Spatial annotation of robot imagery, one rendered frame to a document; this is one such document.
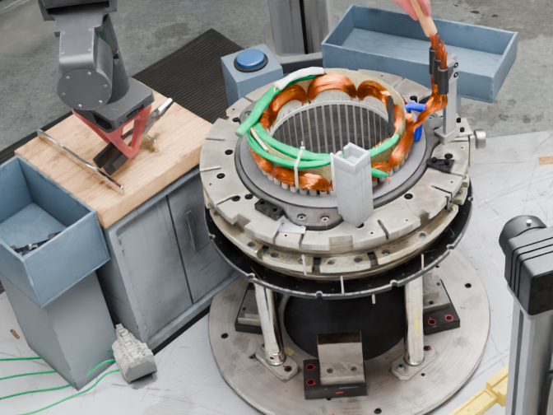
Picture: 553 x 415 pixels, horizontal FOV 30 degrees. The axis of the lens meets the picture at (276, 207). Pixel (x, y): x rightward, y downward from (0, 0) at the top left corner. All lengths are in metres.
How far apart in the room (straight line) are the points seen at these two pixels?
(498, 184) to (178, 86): 1.74
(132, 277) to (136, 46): 2.18
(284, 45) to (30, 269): 0.64
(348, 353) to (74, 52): 0.52
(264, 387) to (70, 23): 0.54
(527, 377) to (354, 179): 0.39
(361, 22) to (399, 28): 0.06
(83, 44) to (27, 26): 2.63
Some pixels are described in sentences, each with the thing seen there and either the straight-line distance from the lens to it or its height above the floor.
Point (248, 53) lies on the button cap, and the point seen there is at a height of 1.04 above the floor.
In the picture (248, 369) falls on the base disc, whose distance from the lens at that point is 1.39.
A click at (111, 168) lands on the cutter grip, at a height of 1.09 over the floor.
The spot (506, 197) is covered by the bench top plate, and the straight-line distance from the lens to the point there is 1.63.
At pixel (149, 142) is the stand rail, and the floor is 1.08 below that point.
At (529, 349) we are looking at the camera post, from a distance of 0.74.
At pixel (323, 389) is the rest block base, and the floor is 0.82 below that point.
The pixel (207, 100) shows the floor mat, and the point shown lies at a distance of 3.15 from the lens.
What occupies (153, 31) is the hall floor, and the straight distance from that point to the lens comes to 3.53.
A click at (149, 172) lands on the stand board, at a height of 1.06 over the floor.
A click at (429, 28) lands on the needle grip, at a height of 1.09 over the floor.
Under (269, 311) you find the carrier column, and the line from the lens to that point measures 1.29.
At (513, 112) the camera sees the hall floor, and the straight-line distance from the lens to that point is 3.04.
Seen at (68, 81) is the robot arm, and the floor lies 1.28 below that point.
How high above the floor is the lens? 1.89
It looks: 43 degrees down
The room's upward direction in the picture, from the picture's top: 8 degrees counter-clockwise
